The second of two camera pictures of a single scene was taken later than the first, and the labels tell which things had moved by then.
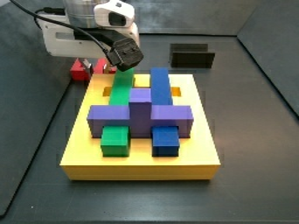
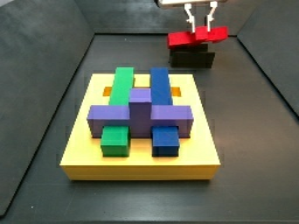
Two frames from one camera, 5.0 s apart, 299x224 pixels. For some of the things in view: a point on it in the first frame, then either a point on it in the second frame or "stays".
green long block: [116, 139] stays
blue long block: [165, 136] stays
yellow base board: [198, 162] stays
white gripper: [62, 45] to [188, 8]
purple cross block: [141, 115] stays
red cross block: [80, 73] to [201, 36]
